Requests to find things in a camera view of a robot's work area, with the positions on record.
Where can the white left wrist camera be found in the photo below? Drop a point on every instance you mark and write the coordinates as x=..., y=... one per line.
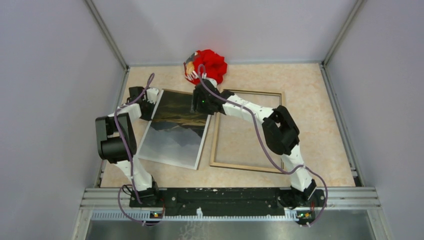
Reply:
x=151, y=95

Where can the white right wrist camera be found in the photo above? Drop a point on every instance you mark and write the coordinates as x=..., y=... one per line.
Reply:
x=213, y=82

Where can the wooden picture frame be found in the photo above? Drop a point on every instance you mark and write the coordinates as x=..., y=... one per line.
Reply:
x=235, y=144

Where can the landscape photo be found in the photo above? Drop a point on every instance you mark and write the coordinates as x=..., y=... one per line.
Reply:
x=175, y=135

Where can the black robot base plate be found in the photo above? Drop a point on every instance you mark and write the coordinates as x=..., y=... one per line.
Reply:
x=229, y=202

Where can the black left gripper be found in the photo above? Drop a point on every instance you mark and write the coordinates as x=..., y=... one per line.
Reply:
x=148, y=117

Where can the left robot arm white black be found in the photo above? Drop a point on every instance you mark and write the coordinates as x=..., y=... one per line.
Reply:
x=116, y=141

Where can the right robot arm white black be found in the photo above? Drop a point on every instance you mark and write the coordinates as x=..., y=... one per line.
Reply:
x=277, y=132

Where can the red crumpled cloth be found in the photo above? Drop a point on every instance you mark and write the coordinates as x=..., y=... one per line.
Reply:
x=214, y=64

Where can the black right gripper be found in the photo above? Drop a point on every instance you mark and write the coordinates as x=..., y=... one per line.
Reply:
x=196, y=106

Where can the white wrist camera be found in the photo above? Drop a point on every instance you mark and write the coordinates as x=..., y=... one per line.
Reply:
x=213, y=82
x=151, y=95

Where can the aluminium front rail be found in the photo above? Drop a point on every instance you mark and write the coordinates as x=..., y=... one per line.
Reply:
x=327, y=205

